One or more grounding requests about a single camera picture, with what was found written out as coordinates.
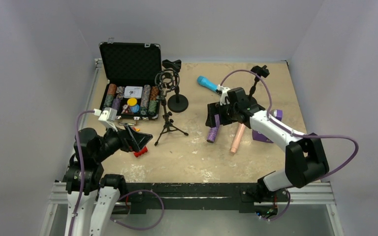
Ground purple glitter microphone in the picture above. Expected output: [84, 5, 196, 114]
[206, 124, 221, 143]

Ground black round-base mic stand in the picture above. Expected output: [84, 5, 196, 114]
[162, 59, 189, 113]
[248, 65, 270, 101]

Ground black tripod mic stand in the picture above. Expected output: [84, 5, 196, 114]
[154, 68, 189, 147]

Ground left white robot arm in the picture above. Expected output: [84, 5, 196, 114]
[63, 125, 153, 236]

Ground red yellow toy block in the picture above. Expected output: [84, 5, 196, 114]
[132, 127, 148, 157]

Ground pink toy microphone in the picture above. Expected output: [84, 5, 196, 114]
[230, 123, 246, 154]

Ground triangular all-in marker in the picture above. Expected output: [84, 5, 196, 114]
[121, 104, 133, 115]

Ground blue small blind chip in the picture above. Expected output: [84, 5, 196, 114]
[130, 104, 140, 114]

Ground yellow round chip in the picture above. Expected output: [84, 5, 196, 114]
[127, 97, 138, 107]

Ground blue toy microphone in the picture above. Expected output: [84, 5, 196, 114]
[197, 76, 221, 94]

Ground purple metronome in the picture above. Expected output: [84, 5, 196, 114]
[251, 111, 283, 147]

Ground white playing card deck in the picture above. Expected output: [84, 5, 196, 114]
[124, 86, 143, 99]

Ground black poker chip case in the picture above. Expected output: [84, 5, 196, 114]
[99, 42, 162, 110]

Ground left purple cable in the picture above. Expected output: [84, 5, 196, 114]
[67, 110, 165, 236]

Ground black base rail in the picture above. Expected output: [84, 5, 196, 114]
[47, 181, 336, 216]

